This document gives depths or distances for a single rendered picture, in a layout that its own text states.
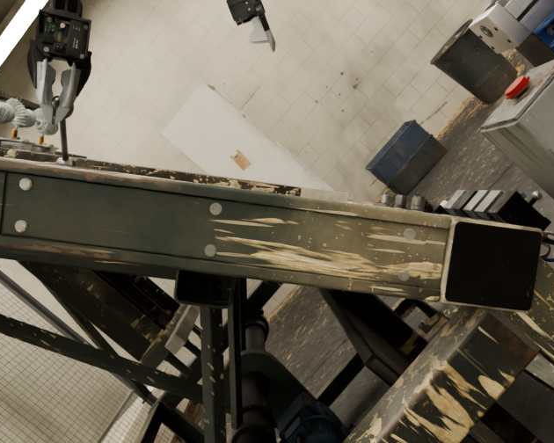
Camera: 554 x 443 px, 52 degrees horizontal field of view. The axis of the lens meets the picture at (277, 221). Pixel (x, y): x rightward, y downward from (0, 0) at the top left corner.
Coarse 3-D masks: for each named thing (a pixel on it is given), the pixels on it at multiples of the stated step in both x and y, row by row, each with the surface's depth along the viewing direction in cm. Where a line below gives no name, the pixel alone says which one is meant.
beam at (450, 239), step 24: (456, 240) 71; (480, 240) 71; (504, 240) 71; (528, 240) 71; (456, 264) 71; (480, 264) 71; (504, 264) 72; (528, 264) 72; (456, 288) 71; (480, 288) 72; (504, 288) 72; (528, 288) 72
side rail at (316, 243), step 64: (0, 192) 69; (64, 192) 70; (128, 192) 70; (192, 192) 70; (256, 192) 70; (128, 256) 70; (192, 256) 71; (256, 256) 71; (320, 256) 71; (384, 256) 72
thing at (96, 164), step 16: (32, 160) 147; (48, 160) 147; (80, 160) 147; (96, 160) 147; (160, 176) 148; (176, 176) 148; (192, 176) 148; (208, 176) 149; (272, 192) 150; (288, 192) 150; (304, 192) 150; (320, 192) 150; (336, 192) 150
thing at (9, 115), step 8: (8, 96) 189; (16, 96) 195; (0, 104) 168; (8, 104) 175; (24, 104) 203; (32, 104) 209; (8, 112) 171; (32, 112) 194; (0, 120) 170; (8, 120) 173; (24, 120) 188; (32, 120) 192; (40, 120) 206; (40, 128) 211; (48, 128) 208; (56, 128) 213
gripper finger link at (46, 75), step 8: (40, 64) 85; (48, 64) 85; (40, 72) 85; (48, 72) 85; (40, 80) 85; (48, 80) 85; (40, 88) 85; (48, 88) 85; (40, 96) 85; (48, 96) 85; (40, 104) 85; (48, 104) 86; (48, 112) 86; (48, 120) 86
